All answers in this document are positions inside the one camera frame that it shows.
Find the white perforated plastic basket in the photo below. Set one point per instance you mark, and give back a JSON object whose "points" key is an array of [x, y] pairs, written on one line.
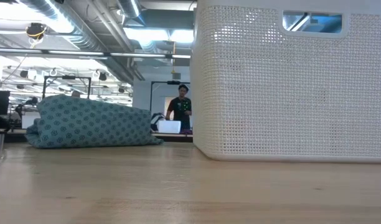
{"points": [[287, 93]]}

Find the person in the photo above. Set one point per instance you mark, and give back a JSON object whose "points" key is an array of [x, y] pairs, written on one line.
{"points": [[180, 107]]}

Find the white rectangular box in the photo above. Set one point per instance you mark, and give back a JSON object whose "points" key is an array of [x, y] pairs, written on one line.
{"points": [[169, 127]]}

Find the black ceiling spotlight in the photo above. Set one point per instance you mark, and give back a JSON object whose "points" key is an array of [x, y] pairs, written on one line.
{"points": [[121, 89], [24, 73], [102, 76]]}

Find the teal patterned fabric pouch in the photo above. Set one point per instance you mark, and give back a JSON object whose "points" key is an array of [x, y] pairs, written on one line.
{"points": [[91, 124]]}

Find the grey horizontal ceiling pipe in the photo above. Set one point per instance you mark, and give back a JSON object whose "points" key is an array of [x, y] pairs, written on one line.
{"points": [[84, 53]]}

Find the black computer monitor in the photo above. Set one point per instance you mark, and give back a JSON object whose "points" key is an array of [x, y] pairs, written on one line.
{"points": [[0, 102]]}

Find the black metal frame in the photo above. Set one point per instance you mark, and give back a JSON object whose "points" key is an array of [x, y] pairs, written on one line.
{"points": [[151, 99]]}

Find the silver metal post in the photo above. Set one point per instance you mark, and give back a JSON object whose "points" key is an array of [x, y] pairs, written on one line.
{"points": [[0, 141]]}

